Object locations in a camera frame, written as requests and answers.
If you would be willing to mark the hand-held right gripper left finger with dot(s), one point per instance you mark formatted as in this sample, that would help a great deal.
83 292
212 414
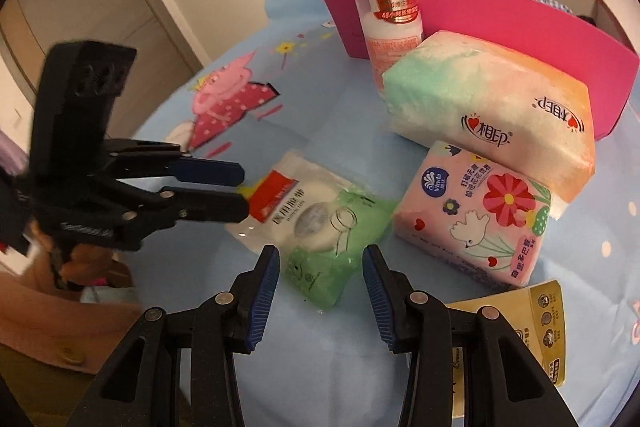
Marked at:
262 297

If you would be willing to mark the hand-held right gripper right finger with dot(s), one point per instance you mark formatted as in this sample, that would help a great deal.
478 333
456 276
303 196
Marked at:
377 297

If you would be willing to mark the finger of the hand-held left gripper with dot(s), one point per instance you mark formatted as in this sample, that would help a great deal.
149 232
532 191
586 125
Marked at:
210 172
215 207

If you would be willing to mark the green soft packet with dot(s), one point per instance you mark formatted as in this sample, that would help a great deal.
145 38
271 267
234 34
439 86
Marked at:
320 277

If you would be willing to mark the green white plastic pouch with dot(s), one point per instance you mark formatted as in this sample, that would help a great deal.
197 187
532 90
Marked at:
305 212

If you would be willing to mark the pink cardboard box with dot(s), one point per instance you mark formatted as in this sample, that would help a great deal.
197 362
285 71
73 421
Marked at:
550 57

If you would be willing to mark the person's left forearm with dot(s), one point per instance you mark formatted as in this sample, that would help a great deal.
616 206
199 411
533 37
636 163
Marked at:
40 317

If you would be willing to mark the person's left hand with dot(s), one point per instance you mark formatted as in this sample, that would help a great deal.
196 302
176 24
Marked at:
90 264

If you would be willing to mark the floral tissue pack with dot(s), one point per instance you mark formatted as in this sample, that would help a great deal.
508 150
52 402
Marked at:
465 217

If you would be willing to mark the blue cartoon bed sheet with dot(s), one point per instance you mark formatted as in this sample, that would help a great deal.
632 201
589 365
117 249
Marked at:
325 107

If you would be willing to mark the yellow printed packet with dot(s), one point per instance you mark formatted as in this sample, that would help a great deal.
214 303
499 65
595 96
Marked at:
540 332

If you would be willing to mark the pastel tissue pack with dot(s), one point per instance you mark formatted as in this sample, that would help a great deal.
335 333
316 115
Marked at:
475 97

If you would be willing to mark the white lotion bottle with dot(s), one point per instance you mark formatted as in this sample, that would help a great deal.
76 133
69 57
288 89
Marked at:
395 42

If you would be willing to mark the person's olive trousers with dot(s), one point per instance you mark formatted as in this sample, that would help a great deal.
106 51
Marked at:
45 392

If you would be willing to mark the blue checked cloth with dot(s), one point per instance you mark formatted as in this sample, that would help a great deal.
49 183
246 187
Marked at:
552 2

